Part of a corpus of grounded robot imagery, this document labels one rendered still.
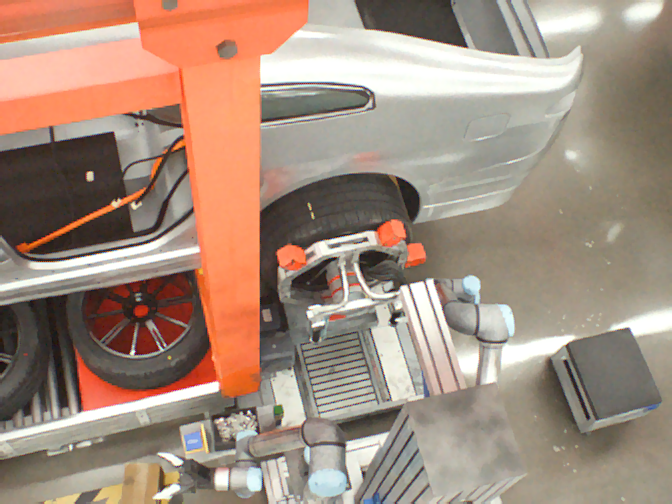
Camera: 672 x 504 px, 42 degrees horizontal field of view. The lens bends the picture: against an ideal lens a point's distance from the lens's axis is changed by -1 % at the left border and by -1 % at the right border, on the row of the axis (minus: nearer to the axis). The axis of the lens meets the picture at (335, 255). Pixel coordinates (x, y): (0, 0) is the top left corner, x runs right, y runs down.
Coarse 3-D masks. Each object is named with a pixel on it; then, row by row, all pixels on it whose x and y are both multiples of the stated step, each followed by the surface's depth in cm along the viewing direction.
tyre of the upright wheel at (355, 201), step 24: (312, 192) 346; (336, 192) 346; (360, 192) 348; (384, 192) 357; (264, 216) 356; (288, 216) 347; (312, 216) 342; (336, 216) 341; (360, 216) 342; (384, 216) 348; (264, 240) 356; (288, 240) 345; (312, 240) 345; (408, 240) 370; (264, 264) 357; (312, 288) 389
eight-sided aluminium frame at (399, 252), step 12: (324, 240) 342; (336, 240) 343; (348, 240) 344; (360, 240) 347; (372, 240) 344; (312, 252) 345; (324, 252) 340; (336, 252) 341; (348, 252) 344; (384, 252) 353; (396, 252) 356; (408, 252) 361; (312, 264) 345; (288, 276) 349; (288, 288) 360; (372, 288) 385; (288, 300) 371; (300, 300) 376; (312, 300) 382; (324, 300) 386
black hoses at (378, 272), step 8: (376, 264) 351; (384, 264) 349; (392, 264) 350; (368, 272) 352; (376, 272) 349; (384, 272) 348; (392, 272) 348; (400, 272) 351; (368, 280) 353; (384, 280) 348; (400, 280) 349
